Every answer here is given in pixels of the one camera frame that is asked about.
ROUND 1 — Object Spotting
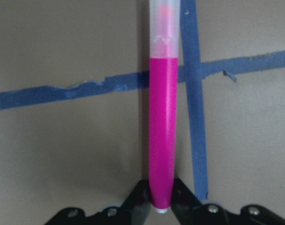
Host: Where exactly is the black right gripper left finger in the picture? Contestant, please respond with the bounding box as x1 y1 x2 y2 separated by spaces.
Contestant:
120 180 151 225

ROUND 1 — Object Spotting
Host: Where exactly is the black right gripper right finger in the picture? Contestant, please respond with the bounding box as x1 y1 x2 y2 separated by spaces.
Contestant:
171 178 201 225

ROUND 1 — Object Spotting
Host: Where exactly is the pink highlighter pen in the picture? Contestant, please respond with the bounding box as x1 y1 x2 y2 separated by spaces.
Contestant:
149 0 180 214

